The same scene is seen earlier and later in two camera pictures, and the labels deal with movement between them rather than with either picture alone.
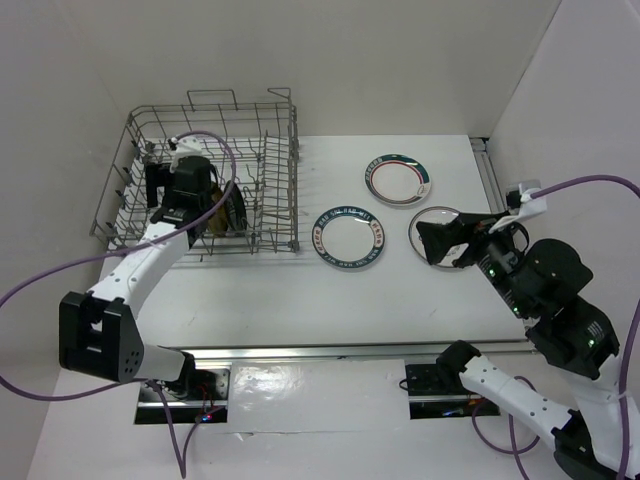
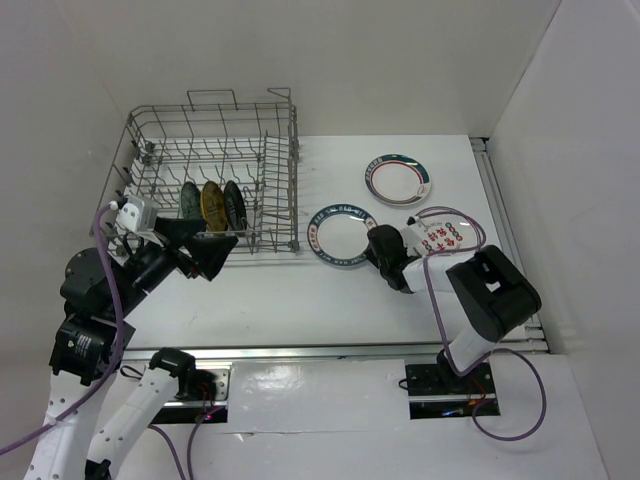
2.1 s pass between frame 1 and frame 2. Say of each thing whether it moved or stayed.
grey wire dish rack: stayed
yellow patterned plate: stayed
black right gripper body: moved
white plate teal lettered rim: stayed
